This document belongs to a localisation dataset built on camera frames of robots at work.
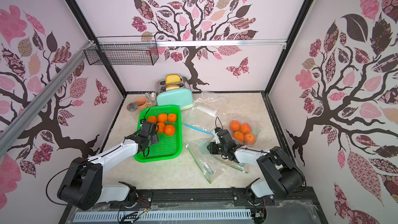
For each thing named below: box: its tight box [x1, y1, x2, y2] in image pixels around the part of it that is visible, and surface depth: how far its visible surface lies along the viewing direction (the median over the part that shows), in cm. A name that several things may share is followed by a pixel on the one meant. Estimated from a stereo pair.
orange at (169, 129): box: [163, 124, 176, 137], surface depth 94 cm
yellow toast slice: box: [165, 74, 181, 84], surface depth 105 cm
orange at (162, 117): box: [157, 113, 168, 123], surface depth 101 cm
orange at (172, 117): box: [167, 113, 177, 123], surface depth 102 cm
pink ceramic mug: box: [134, 96, 154, 114], surface depth 106 cm
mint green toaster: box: [154, 76, 195, 111], surface depth 102 cm
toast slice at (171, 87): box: [165, 84, 180, 92], surface depth 99 cm
